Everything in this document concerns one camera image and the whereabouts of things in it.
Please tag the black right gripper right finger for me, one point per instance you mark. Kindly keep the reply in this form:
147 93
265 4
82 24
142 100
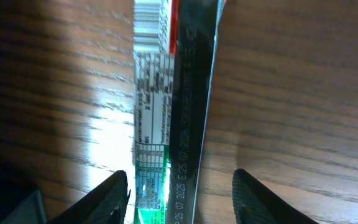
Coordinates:
254 203

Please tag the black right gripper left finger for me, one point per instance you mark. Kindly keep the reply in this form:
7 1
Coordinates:
106 204

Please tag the green snack bar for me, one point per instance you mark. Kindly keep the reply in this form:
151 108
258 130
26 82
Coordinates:
175 45

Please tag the black fabric storage box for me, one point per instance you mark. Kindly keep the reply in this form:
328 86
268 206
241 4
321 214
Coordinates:
20 198

